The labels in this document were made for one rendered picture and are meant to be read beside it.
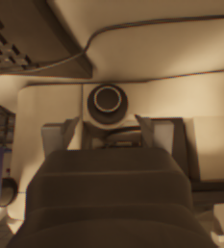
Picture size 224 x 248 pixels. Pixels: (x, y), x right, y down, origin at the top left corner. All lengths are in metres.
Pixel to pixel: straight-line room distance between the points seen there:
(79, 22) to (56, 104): 0.15
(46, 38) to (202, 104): 0.25
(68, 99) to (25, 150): 0.11
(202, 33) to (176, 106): 0.12
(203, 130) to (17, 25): 0.29
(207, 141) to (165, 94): 0.10
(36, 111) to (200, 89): 0.27
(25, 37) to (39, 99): 0.14
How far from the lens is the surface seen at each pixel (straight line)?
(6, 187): 0.30
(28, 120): 0.33
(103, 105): 0.26
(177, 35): 0.25
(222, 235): 0.46
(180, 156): 0.31
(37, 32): 0.21
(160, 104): 0.31
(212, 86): 0.33
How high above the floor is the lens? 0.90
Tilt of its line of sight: 13 degrees down
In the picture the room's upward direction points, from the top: 178 degrees clockwise
